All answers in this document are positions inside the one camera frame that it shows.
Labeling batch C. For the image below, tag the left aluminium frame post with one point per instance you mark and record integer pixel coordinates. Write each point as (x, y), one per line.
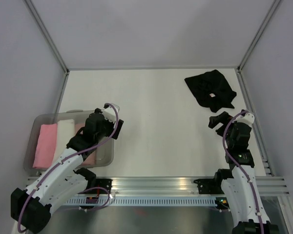
(41, 26)

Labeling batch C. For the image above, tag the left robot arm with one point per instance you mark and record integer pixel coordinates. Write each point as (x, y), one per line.
(33, 206)

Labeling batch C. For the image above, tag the white rolled t-shirt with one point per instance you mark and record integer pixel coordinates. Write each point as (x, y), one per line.
(65, 131)

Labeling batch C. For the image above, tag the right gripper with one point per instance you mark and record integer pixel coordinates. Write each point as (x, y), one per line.
(221, 118)

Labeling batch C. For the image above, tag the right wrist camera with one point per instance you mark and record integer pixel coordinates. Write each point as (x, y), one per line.
(246, 118)

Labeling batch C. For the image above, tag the aluminium mounting rail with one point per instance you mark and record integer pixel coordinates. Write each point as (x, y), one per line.
(185, 186)

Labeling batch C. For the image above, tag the clear plastic bin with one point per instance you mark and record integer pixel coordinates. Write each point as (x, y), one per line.
(104, 147)

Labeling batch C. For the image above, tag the black t-shirt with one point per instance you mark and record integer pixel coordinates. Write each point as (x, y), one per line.
(211, 90)

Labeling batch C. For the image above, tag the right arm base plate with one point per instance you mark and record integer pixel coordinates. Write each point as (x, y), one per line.
(208, 186)

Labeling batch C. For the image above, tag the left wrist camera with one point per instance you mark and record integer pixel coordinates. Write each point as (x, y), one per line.
(110, 111)

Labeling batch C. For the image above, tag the aluminium frame post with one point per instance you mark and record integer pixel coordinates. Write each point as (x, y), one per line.
(265, 22)
(41, 26)

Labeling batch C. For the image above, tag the right aluminium frame post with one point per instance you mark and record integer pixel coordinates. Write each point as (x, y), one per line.
(265, 22)

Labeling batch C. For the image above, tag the slotted cable duct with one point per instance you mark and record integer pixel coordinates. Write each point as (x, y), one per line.
(209, 201)

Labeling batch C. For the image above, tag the light pink rolled t-shirt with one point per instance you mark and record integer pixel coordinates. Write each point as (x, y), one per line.
(91, 159)

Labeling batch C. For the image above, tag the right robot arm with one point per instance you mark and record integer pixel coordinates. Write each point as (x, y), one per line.
(238, 183)

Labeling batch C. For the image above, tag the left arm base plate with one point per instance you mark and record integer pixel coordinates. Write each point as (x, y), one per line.
(105, 183)

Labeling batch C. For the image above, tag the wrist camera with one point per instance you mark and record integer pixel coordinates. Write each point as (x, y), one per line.
(246, 118)
(110, 111)

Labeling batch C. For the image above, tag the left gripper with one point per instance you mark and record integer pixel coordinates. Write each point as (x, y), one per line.
(111, 125)

